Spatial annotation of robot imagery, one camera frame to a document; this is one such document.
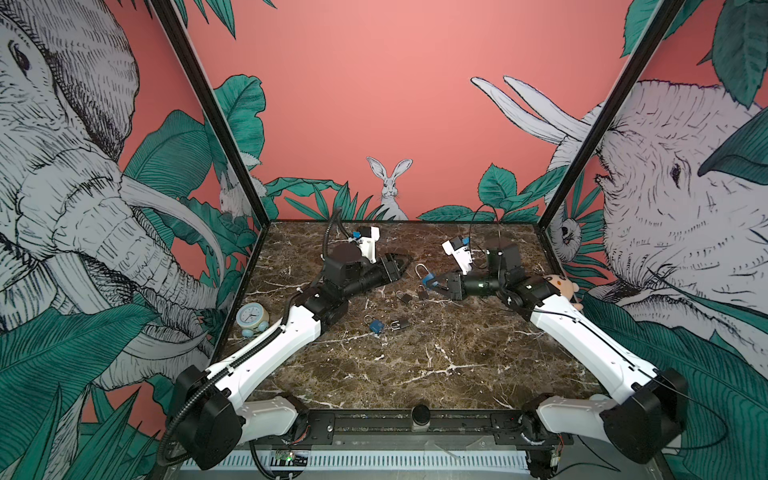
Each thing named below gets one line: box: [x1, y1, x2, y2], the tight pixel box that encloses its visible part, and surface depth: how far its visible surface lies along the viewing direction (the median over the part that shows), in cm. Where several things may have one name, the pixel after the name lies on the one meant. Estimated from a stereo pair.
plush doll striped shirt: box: [532, 262, 595, 322], surface depth 100 cm
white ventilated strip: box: [180, 451, 530, 472], surface depth 71 cm
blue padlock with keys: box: [363, 314, 410, 334], surface depth 95 cm
